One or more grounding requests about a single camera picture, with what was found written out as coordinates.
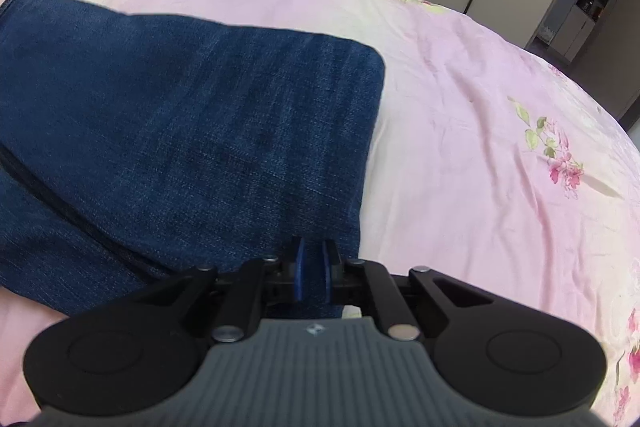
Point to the blue denim pants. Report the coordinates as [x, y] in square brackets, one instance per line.
[175, 132]

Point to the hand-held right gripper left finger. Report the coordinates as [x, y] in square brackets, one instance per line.
[299, 269]

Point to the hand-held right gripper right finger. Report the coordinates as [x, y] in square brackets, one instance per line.
[328, 272]

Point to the pink floral blanket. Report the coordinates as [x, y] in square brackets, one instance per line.
[475, 157]

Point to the hallway cabinet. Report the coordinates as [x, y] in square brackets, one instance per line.
[585, 2]

